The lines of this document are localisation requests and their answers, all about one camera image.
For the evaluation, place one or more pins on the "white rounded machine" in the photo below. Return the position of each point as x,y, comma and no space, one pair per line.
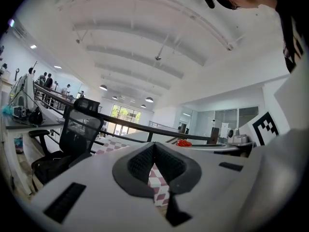
25,91

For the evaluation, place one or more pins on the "grey top desk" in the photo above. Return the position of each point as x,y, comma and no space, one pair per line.
14,126

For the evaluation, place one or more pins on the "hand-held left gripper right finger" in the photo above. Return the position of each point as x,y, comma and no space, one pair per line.
190,175

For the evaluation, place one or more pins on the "dark metal railing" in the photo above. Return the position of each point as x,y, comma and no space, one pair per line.
135,126

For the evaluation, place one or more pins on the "grey box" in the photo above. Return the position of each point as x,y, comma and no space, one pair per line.
240,138

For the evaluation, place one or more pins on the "small grey fan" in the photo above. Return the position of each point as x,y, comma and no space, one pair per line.
230,133

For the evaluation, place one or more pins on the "black office chair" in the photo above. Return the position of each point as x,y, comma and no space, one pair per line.
80,127

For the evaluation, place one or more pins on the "brown box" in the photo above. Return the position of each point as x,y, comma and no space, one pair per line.
215,134

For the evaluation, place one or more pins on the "white upright appliance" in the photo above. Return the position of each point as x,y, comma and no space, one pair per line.
224,130

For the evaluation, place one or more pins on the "colourful bottle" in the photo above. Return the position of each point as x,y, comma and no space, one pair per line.
18,144

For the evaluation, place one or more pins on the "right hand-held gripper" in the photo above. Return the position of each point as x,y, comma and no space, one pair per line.
285,153

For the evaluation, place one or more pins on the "pink white checkered tablecloth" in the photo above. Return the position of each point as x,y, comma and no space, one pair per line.
158,185

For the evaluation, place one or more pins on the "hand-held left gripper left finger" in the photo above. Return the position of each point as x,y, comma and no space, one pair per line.
122,175

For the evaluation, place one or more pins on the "red object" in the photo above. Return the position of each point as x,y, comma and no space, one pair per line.
184,143

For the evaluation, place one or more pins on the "dark desk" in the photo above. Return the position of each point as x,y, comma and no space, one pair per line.
243,147

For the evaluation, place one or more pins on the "black lettered shirt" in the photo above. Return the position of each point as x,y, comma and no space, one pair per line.
289,16

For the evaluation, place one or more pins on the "black backpack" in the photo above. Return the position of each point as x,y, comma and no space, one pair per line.
53,165

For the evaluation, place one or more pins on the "black bag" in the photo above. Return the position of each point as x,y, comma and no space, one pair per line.
35,117

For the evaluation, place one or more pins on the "large window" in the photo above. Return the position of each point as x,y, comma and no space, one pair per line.
124,120

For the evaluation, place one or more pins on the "small black tagged box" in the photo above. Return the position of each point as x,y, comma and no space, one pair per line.
22,112

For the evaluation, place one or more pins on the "teal cloth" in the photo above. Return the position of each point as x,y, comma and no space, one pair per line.
6,110

